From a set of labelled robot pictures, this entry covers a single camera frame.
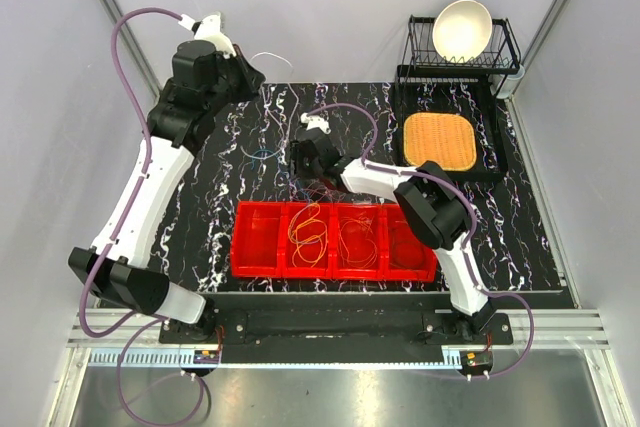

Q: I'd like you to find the white cup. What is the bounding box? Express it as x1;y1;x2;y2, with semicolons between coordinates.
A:
492;64;526;100

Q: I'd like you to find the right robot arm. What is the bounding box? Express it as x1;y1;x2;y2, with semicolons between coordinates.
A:
290;127;496;344

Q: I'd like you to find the yellow wire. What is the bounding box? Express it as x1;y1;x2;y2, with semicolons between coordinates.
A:
285;204;331;271

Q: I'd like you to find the black tray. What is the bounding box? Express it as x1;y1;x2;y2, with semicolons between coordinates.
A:
389;77;510;184

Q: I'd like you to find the black dish rack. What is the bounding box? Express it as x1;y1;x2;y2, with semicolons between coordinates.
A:
395;15;521;87

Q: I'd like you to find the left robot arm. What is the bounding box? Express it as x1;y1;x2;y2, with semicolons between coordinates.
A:
68;40;265;343

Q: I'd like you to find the purple red wire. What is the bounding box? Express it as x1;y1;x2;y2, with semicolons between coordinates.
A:
294;181;351;206

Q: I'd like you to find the orange woven mat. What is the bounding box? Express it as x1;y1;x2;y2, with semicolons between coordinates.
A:
403;112;477;172

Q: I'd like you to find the white bowl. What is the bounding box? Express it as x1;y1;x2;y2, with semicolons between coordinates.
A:
432;0;493;63

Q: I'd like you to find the red bin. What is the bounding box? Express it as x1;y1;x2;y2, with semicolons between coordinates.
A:
282;202;336;279
383;204;438;283
231;201;283;278
331;203;386;281

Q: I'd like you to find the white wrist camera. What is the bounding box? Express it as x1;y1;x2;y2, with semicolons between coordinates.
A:
178;11;237;58
300;113;331;135

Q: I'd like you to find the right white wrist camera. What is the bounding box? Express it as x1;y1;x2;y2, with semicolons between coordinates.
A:
300;113;331;135

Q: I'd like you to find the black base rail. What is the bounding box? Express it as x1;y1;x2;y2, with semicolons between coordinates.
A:
159;292;513;346

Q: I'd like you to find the white wire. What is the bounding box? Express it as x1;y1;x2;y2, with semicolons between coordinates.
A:
239;51;301;163

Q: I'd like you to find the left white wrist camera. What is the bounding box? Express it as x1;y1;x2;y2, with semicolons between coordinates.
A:
178;11;237;58

